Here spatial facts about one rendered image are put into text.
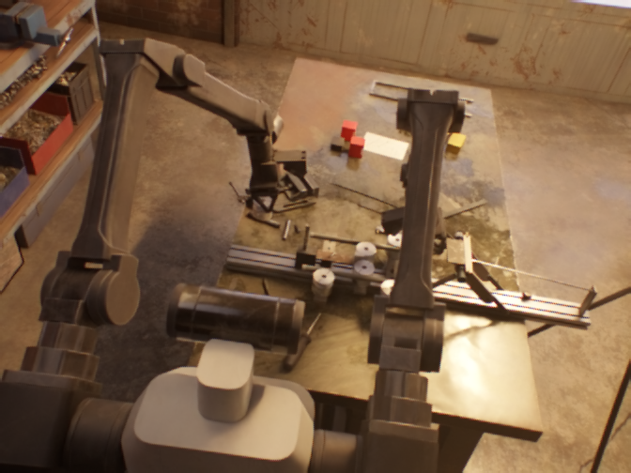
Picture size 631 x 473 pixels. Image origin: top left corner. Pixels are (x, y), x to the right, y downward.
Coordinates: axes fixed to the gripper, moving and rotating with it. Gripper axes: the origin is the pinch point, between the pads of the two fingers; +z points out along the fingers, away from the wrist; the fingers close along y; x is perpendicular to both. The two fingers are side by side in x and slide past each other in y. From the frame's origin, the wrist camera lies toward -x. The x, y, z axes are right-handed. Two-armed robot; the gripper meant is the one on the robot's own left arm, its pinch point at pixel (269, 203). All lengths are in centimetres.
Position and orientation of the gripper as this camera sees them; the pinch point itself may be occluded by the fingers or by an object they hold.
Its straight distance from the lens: 154.1
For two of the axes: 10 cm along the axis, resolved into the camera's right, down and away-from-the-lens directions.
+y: 0.2, -6.8, 7.3
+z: 0.6, 7.3, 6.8
